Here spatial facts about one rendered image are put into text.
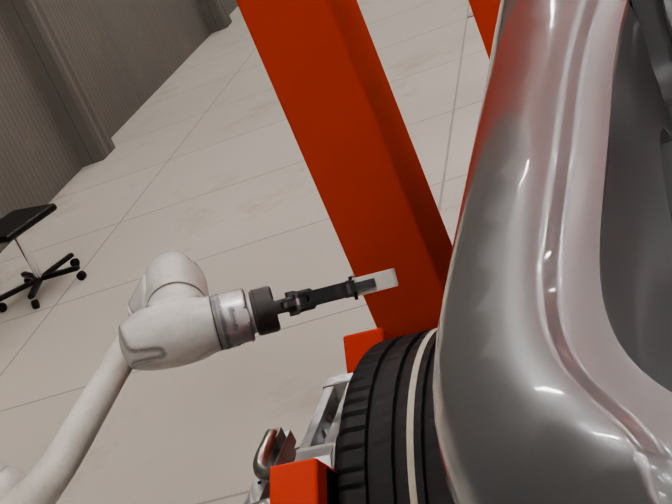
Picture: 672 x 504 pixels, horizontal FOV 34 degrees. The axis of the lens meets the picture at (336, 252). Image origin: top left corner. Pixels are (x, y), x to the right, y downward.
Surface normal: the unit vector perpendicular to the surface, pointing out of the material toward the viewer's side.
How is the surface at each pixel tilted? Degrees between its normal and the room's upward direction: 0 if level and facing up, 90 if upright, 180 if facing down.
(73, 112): 90
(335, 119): 90
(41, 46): 90
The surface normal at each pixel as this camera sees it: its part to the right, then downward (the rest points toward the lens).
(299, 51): -0.22, 0.45
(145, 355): -0.01, 0.47
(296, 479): -0.44, -0.44
